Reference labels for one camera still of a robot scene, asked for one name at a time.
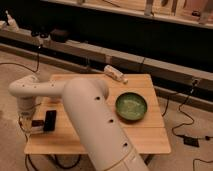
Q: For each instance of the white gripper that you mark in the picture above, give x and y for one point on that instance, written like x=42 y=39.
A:
x=25 y=115

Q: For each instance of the red pepper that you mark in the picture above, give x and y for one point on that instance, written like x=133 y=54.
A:
x=36 y=123

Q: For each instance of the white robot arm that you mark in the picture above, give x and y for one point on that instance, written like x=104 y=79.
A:
x=84 y=100

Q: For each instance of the white sponge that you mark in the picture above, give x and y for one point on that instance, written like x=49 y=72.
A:
x=35 y=130

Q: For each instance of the black smartphone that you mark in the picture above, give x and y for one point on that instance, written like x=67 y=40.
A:
x=50 y=119

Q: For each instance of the dark round object on ledge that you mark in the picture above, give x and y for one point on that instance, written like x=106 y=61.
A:
x=59 y=35

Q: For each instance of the green bowl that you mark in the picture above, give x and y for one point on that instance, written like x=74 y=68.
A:
x=131 y=106

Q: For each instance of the wooden table board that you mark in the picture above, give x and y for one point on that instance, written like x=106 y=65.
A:
x=148 y=135

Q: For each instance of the black power adapter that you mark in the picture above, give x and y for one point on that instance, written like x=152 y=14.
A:
x=191 y=141

